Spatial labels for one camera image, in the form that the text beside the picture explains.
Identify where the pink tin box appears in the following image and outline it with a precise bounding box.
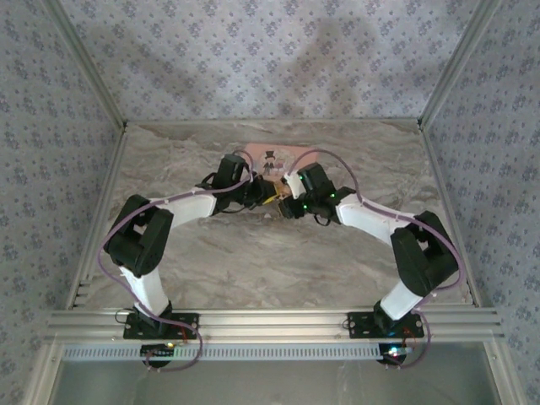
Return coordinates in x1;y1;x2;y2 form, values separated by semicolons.
242;142;324;181

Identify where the small controller board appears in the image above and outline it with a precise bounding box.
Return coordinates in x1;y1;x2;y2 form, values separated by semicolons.
141;342;178;359
379;343;417;364

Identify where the long aluminium mounting rail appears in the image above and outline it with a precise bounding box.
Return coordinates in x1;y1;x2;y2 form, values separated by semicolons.
45;309;505;342

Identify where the aluminium side rail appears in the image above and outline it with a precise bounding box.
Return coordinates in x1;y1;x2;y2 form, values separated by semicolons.
67;126;130;311
417;120;482;308

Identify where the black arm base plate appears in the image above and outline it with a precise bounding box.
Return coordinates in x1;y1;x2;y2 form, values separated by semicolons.
348;311;425;340
123;311;200;341

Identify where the grey slotted cable duct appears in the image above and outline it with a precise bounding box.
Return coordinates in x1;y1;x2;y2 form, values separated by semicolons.
62;343;423;363

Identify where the aluminium corner post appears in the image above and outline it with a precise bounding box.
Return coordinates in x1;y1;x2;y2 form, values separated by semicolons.
417;0;505;127
44;0;129;130

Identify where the aluminium frame leg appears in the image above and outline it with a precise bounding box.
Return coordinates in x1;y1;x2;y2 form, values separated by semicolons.
31;340;64;405
484;340;522;405

